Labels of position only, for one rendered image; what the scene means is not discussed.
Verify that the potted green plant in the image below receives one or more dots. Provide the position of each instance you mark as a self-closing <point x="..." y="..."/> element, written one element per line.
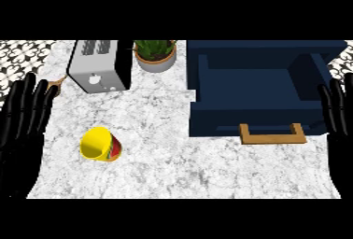
<point x="156" y="55"/>

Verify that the yellow cup with red print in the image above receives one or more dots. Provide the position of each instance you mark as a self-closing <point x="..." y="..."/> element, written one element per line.
<point x="100" y="144"/>

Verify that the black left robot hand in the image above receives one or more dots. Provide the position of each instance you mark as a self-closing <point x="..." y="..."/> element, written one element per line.
<point x="21" y="130"/>

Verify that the navy blue open drawer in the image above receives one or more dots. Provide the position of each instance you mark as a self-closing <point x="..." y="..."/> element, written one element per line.
<point x="258" y="102"/>

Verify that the small wooden object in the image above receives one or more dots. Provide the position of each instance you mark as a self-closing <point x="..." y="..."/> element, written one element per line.
<point x="57" y="82"/>

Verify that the silver toaster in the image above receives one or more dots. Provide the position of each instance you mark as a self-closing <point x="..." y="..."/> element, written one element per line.
<point x="100" y="66"/>

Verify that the navy blue cabinet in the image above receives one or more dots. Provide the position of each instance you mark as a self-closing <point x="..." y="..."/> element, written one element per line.
<point x="267" y="48"/>

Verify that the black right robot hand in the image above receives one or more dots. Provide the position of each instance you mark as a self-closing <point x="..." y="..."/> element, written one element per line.
<point x="340" y="124"/>

